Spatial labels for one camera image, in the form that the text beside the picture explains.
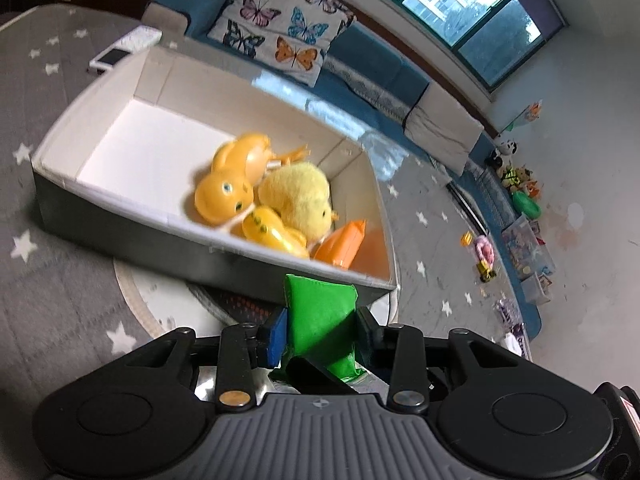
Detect green plastic toy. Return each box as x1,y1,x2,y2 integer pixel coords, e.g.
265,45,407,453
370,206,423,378
512,191,541,220

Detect yellow toy truck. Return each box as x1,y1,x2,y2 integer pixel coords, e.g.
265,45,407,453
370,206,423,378
476,260,497,283

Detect pink toy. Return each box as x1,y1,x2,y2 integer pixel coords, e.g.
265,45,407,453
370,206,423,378
474,235,495,268

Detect clear plastic storage box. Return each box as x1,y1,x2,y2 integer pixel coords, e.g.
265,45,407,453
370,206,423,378
521,273,552,306

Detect beige cushion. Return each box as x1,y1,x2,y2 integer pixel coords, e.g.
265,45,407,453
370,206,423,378
404,82,484,177

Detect small orange toy block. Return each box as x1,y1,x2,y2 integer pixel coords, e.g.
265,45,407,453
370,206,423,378
460,231,474,247

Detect green framed window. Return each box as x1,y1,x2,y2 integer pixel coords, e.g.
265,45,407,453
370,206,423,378
387,0,565,91

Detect panda plush toy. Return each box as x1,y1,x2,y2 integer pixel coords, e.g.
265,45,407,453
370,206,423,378
484,140,518,172

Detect white cardboard box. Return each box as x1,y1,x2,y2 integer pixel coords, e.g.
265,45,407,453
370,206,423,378
32,47,397,304

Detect white remote control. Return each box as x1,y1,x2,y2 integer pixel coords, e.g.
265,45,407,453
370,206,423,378
88,25,163,74

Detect yellow plush chick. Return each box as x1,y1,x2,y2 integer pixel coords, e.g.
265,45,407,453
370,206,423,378
257,162,334,243

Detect blue sofa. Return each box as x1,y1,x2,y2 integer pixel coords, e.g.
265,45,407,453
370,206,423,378
142,0,544,340

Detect butterfly print pillow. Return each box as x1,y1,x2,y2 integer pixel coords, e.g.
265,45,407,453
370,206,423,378
207,0,355,88

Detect green bean bag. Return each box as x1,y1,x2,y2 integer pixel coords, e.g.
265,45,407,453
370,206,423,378
270,274,363,386

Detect orange plastic duck toy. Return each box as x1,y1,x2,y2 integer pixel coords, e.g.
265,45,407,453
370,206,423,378
193,132,312,260

